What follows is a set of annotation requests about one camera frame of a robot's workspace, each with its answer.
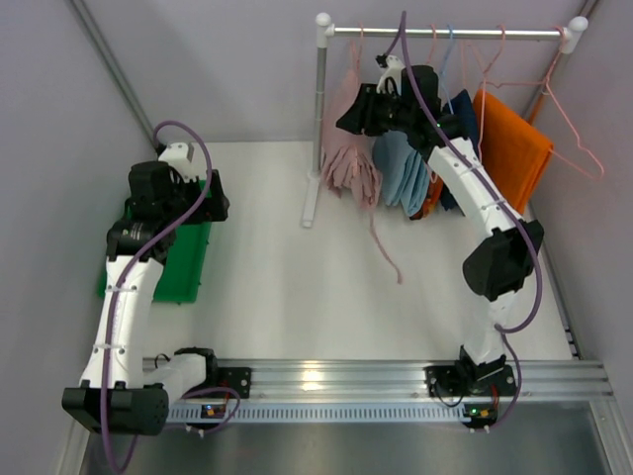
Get pink trousers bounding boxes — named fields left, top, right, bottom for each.
left=319, top=67, right=403, bottom=285

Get pink wire hanger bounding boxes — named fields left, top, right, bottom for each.
left=349, top=24, right=364, bottom=78
left=482, top=16, right=605, bottom=181

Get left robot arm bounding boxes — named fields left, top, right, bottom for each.
left=61, top=160, right=229, bottom=435

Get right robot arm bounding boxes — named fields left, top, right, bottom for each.
left=336, top=55, right=544, bottom=396

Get light blue trousers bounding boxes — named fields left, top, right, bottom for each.
left=372, top=132, right=430, bottom=217

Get navy blue trousers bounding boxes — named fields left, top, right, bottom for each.
left=440, top=89, right=480, bottom=211

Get orange patterned trousers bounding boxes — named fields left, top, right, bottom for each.
left=408, top=174, right=444, bottom=221

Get pink hanger of blue trousers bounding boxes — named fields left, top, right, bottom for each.
left=425, top=24, right=438, bottom=65

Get pink hanger of orange trousers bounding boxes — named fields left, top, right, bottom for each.
left=460, top=25, right=506, bottom=160

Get bright orange trousers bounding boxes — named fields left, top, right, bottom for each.
left=473, top=89, right=553, bottom=214

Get green plastic bin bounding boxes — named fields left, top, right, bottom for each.
left=106, top=169, right=211, bottom=304

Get white metal clothes rack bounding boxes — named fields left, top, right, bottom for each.
left=301, top=12, right=589, bottom=229

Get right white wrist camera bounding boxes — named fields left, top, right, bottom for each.
left=376, top=54, right=406, bottom=95

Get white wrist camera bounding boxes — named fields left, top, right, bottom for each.
left=158, top=142, right=198, bottom=182
left=376, top=54, right=406, bottom=95

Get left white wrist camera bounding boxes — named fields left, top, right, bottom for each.
left=158, top=142, right=198, bottom=182

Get empty pink wire hanger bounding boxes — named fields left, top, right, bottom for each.
left=482, top=16, right=605, bottom=181

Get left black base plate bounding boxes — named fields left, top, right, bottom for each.
left=218, top=366, right=252, bottom=399

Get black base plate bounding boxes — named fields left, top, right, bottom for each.
left=218, top=366, right=252, bottom=399
left=426, top=365, right=517, bottom=398

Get aluminium mounting rail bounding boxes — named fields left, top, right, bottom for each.
left=219, top=359, right=614, bottom=403

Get slotted grey cable duct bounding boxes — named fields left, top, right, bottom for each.
left=167, top=401, right=476, bottom=425

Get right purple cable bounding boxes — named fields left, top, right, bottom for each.
left=385, top=10, right=545, bottom=431

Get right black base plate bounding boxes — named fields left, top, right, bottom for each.
left=426, top=365, right=517, bottom=398

